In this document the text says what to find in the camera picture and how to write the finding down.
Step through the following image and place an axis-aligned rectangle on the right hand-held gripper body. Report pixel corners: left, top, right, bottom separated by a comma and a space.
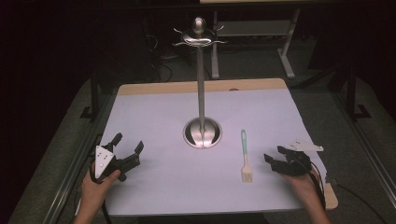
270, 140, 325, 178

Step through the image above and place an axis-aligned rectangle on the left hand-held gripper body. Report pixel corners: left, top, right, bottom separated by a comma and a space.
92, 141, 142, 185

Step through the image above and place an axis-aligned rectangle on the metal utensil hook stand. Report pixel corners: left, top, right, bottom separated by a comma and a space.
172, 16, 229, 150

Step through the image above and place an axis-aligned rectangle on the person's right hand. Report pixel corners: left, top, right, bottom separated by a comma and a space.
281, 167, 322, 203

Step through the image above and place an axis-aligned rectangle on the person's left hand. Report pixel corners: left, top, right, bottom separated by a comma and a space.
80, 161, 122, 203

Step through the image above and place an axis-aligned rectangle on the white table sheet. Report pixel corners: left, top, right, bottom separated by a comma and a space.
104, 88, 329, 217

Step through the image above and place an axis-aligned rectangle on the black metal stand leg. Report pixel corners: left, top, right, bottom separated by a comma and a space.
346, 61, 373, 121
79, 69, 101, 121

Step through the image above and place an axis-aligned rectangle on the aluminium frame rail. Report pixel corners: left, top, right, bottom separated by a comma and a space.
332, 91, 396, 201
42, 92, 117, 224

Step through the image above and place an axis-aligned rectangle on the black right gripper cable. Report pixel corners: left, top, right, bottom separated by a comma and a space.
305, 161, 328, 211

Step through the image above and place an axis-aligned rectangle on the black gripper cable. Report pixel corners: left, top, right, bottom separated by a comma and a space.
305, 161, 328, 211
100, 200, 114, 224

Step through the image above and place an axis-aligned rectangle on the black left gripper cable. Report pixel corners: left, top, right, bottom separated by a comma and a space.
100, 200, 114, 224

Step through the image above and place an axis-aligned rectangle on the black floor cable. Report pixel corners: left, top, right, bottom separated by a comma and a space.
326, 177, 388, 224

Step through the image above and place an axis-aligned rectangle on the white metal desk frame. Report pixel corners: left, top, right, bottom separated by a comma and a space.
210, 7, 302, 80

